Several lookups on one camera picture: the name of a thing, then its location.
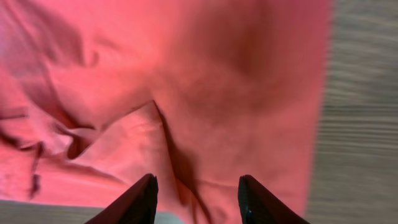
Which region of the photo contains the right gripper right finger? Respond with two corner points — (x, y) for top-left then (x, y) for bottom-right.
(238, 175), (310, 224)

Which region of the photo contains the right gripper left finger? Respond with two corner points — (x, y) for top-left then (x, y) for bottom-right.
(85, 174), (159, 224)

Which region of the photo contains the red printed t-shirt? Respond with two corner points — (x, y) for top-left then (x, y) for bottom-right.
(1, 0), (331, 223)

